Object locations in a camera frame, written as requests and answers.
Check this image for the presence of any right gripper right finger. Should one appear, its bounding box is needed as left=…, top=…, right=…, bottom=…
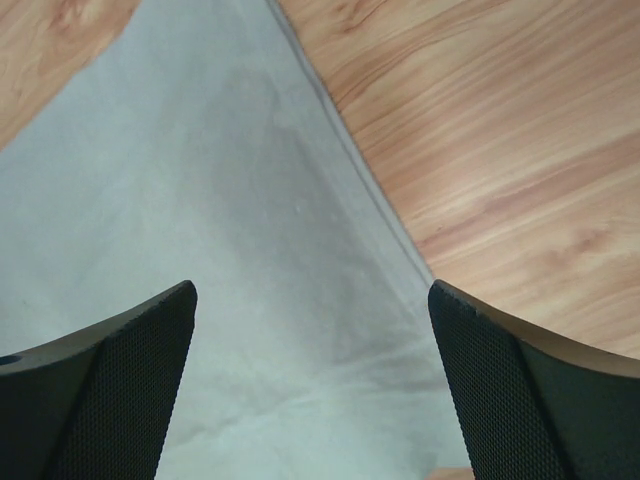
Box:
left=428, top=280, right=639, bottom=479

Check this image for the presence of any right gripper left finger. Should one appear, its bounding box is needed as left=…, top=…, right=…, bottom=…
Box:
left=1, top=281, right=197, bottom=479

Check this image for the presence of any beige t shirt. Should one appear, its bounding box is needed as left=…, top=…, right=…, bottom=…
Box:
left=1, top=1, right=469, bottom=479

